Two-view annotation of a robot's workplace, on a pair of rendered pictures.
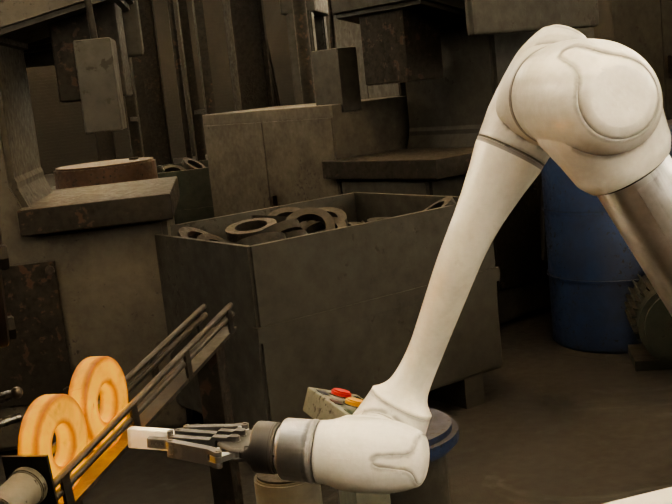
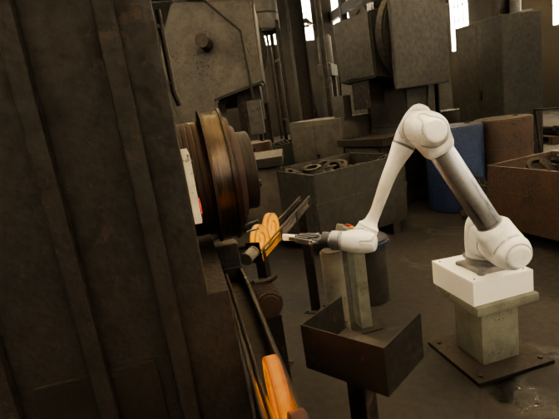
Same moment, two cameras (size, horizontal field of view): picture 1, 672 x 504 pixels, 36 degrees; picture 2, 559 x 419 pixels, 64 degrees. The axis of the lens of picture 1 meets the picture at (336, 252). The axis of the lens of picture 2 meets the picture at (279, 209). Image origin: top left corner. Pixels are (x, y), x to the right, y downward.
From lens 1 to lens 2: 54 cm
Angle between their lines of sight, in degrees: 9
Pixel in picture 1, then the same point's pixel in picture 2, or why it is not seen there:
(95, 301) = not seen: hidden behind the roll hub
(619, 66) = (435, 120)
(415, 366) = (373, 214)
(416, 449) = (373, 239)
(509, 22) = (412, 83)
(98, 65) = (255, 110)
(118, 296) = (264, 194)
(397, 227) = (367, 166)
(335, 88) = (342, 111)
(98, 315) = not seen: hidden behind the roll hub
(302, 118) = (328, 123)
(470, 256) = (390, 179)
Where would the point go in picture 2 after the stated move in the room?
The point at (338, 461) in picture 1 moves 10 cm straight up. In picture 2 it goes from (348, 243) to (346, 221)
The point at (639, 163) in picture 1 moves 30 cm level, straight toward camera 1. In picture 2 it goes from (442, 150) to (437, 162)
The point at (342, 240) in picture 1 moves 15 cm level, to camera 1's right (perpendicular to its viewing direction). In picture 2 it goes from (346, 171) to (363, 170)
